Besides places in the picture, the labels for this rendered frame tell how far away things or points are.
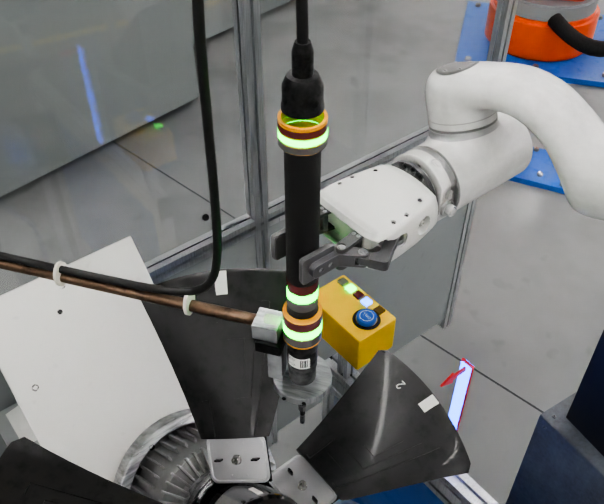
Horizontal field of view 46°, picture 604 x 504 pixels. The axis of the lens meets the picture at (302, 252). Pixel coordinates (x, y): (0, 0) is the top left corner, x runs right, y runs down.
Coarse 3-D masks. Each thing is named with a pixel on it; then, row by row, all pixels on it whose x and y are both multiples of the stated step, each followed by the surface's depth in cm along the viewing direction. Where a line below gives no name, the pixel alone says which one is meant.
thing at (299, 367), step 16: (304, 48) 56; (304, 64) 57; (288, 80) 58; (304, 80) 57; (320, 80) 58; (288, 96) 58; (304, 96) 58; (320, 96) 58; (288, 112) 59; (304, 112) 58; (320, 112) 59; (288, 352) 81; (304, 352) 79; (304, 368) 81; (304, 384) 83
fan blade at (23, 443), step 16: (16, 448) 79; (32, 448) 80; (0, 464) 79; (16, 464) 79; (32, 464) 80; (48, 464) 81; (64, 464) 81; (0, 480) 80; (16, 480) 80; (32, 480) 81; (48, 480) 81; (64, 480) 82; (80, 480) 82; (96, 480) 83; (0, 496) 80; (16, 496) 81; (32, 496) 81; (48, 496) 82; (64, 496) 83; (80, 496) 84; (96, 496) 84; (112, 496) 85; (128, 496) 85; (144, 496) 86
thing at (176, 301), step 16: (32, 272) 86; (48, 272) 85; (96, 288) 84; (112, 288) 83; (128, 288) 83; (160, 304) 83; (176, 304) 82; (192, 304) 81; (208, 304) 81; (240, 320) 80
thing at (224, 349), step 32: (256, 288) 97; (160, 320) 98; (192, 320) 97; (224, 320) 97; (192, 352) 98; (224, 352) 97; (256, 352) 96; (192, 384) 98; (224, 384) 97; (256, 384) 96; (224, 416) 97; (256, 416) 96
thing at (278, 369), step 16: (256, 320) 80; (256, 336) 80; (272, 336) 79; (272, 352) 80; (272, 368) 83; (288, 368) 85; (320, 368) 85; (288, 384) 84; (320, 384) 84; (288, 400) 83; (304, 400) 82
